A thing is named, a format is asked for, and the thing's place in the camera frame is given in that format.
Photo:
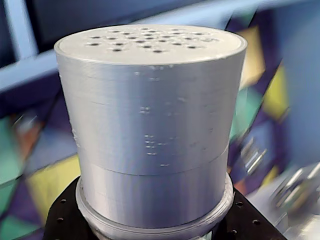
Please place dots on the stainless steel pot with lid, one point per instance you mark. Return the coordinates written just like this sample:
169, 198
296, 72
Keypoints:
300, 195

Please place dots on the metal serving spoon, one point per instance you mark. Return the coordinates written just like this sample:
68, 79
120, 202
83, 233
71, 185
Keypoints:
253, 156

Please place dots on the gray salt shaker with label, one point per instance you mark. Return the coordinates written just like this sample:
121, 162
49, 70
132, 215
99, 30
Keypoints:
150, 112

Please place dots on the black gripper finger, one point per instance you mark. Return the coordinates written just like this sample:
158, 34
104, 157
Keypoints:
62, 225
250, 225

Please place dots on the black toy microwave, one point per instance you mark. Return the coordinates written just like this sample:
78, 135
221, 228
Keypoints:
100, 15

